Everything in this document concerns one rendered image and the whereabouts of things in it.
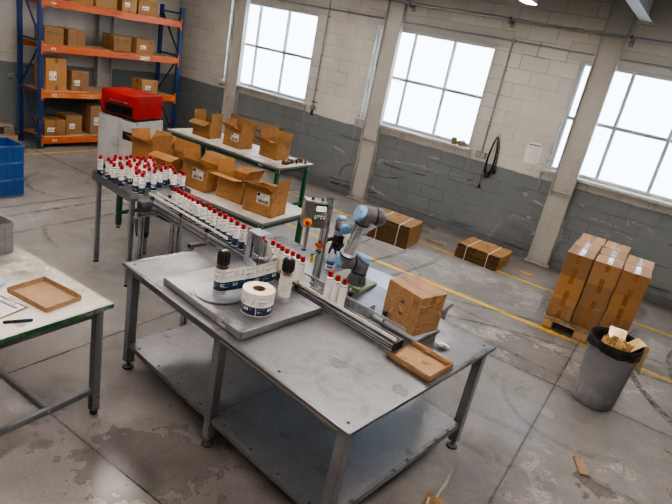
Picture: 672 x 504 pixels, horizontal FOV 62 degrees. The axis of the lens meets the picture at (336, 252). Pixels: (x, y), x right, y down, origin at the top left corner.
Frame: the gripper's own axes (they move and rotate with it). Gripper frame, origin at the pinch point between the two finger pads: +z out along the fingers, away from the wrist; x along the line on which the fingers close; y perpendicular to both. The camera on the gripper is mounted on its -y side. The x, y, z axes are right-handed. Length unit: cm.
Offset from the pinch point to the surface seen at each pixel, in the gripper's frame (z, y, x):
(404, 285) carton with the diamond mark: -20, 75, -50
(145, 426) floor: 92, -41, -147
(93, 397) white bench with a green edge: 78, -73, -160
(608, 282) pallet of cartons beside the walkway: 20, 210, 240
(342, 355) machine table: 9, 65, -110
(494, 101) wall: -118, 1, 492
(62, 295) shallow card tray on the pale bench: 12, -94, -167
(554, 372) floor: 92, 187, 142
